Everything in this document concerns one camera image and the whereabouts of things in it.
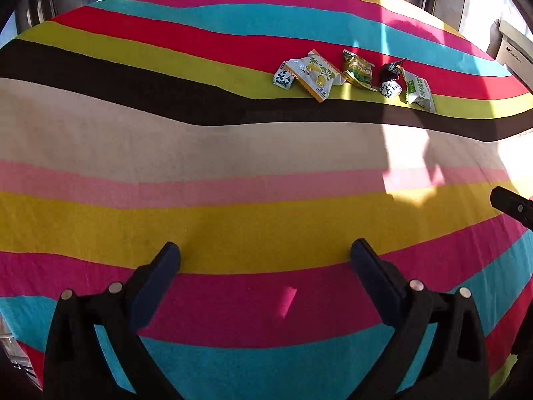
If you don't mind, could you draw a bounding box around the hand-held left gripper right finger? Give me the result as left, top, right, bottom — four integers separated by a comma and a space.
345, 238, 490, 400

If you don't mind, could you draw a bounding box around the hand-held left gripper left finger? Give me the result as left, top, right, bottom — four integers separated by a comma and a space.
43, 242, 182, 400

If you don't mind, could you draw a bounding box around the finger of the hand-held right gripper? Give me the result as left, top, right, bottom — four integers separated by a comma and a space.
490, 187, 533, 231

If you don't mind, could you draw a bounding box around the striped colourful tablecloth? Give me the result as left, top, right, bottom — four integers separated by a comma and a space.
0, 0, 533, 396

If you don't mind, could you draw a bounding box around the white green snack packet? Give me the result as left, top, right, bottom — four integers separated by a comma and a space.
400, 67, 437, 113

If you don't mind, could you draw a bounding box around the white cardboard box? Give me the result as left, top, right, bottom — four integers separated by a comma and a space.
485, 19, 533, 88

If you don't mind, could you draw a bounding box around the small blue white packet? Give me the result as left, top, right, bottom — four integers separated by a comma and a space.
272, 62, 297, 90
380, 79, 403, 99

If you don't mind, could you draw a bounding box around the small black candy packet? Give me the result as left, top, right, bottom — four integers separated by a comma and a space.
378, 58, 408, 85

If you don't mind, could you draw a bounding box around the white orange lemon packet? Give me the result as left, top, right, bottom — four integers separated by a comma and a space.
286, 49, 347, 103

